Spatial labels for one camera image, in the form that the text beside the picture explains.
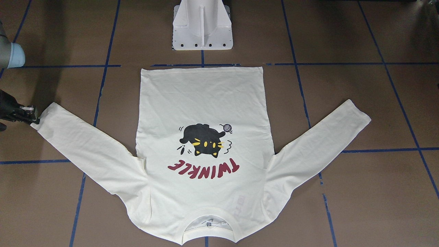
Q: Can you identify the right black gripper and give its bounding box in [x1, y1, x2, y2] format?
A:
[0, 90, 40, 125]

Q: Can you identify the cream long-sleeve cat shirt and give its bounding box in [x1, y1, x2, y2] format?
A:
[32, 67, 371, 245]

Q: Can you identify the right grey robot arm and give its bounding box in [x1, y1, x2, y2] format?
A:
[0, 22, 40, 125]

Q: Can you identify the white camera mast with base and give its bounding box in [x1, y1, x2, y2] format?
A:
[172, 0, 233, 51]

